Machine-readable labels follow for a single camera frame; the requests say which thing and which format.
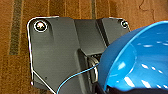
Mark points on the round lit base button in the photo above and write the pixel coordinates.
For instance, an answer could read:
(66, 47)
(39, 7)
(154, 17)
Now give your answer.
(40, 25)

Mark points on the blue bowl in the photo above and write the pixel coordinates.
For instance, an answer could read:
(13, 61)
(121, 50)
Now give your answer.
(133, 56)

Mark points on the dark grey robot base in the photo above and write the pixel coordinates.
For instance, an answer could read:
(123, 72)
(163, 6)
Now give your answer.
(60, 50)

